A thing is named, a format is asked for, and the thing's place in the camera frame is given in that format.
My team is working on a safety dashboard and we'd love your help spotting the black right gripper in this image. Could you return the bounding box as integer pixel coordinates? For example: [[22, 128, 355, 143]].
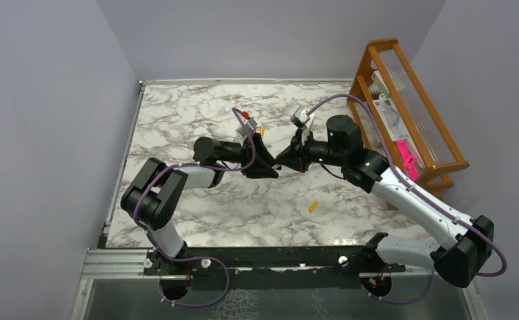
[[276, 126, 347, 172]]

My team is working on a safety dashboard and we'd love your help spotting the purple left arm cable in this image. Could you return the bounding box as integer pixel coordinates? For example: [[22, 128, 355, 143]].
[[132, 107, 258, 309]]

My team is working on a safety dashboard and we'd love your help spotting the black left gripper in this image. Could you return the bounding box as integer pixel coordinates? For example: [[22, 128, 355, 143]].
[[217, 132, 282, 178]]

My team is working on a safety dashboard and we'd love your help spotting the aluminium frame rail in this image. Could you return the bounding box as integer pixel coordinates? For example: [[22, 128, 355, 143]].
[[83, 241, 476, 287]]

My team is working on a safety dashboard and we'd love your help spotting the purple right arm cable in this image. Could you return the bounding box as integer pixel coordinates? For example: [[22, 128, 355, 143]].
[[306, 93, 508, 305]]

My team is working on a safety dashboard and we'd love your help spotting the pink packaged item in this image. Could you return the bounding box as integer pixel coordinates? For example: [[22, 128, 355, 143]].
[[396, 140, 420, 181]]

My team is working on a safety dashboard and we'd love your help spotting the white packaged item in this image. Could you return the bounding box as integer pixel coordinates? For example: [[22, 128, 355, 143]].
[[369, 71, 410, 141]]

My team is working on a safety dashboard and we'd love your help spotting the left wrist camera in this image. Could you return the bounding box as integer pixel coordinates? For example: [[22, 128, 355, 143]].
[[235, 111, 257, 146]]

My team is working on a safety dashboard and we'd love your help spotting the orange wooden rack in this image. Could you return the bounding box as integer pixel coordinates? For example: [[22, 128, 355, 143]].
[[350, 38, 469, 198]]

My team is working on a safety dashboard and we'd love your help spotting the black mounting rail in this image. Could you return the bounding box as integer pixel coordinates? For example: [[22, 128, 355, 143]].
[[143, 245, 406, 291]]

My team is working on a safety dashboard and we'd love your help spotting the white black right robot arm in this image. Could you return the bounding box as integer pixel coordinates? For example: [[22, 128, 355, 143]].
[[276, 115, 494, 288]]

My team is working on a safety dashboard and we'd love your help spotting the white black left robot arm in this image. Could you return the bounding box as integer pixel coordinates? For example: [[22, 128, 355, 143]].
[[120, 133, 278, 274]]

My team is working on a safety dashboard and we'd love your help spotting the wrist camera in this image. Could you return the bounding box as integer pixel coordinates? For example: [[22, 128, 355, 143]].
[[235, 111, 257, 146], [290, 107, 316, 145]]

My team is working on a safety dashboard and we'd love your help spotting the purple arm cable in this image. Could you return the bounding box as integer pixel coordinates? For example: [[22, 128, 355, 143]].
[[306, 93, 508, 305], [132, 107, 258, 309]]

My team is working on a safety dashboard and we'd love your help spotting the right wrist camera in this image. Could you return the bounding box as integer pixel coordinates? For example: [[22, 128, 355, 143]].
[[290, 107, 316, 145]]

